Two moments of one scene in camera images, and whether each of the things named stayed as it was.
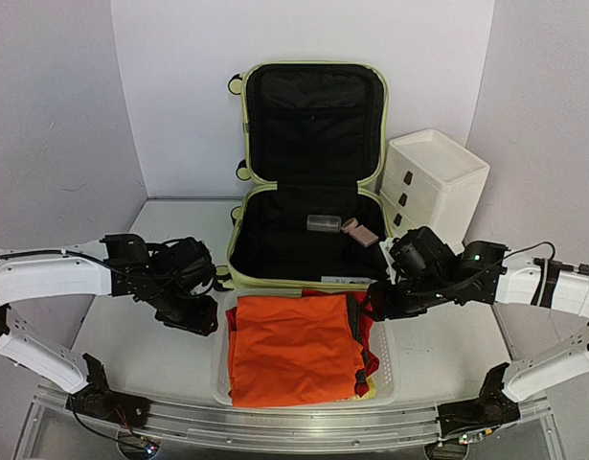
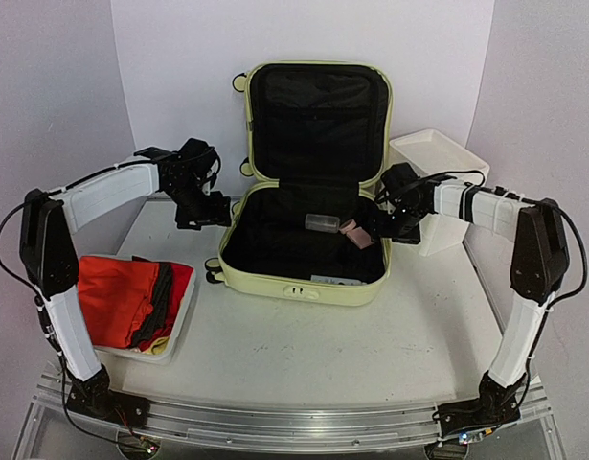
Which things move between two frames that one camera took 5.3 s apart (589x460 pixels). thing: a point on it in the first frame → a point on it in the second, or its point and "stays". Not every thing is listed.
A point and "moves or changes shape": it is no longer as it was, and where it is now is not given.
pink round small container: [350, 224] stays
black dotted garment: [359, 347] moves or changes shape
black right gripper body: [383, 307] → [395, 230]
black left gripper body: [171, 310] → [193, 206]
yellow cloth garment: [371, 392] → [159, 346]
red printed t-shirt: [362, 311] moves or changes shape
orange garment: [293, 350] → [116, 296]
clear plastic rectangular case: [324, 222] stays
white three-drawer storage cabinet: [429, 182] stays
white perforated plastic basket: [384, 394] → [168, 356]
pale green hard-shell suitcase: [312, 216] stays
